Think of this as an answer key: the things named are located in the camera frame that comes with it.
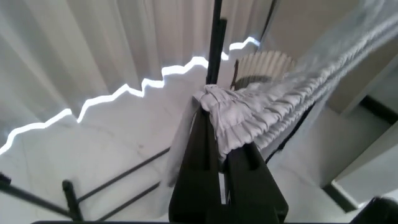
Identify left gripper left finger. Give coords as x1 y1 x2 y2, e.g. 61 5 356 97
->
169 107 225 223

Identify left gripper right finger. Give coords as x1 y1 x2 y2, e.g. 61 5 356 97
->
224 142 289 223

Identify pale grey shorts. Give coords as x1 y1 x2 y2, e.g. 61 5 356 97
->
160 0 398 190

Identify white laundry basket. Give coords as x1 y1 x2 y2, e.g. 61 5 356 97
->
229 50 297 91

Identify black clothes rack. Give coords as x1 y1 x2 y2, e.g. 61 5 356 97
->
0 0 228 222

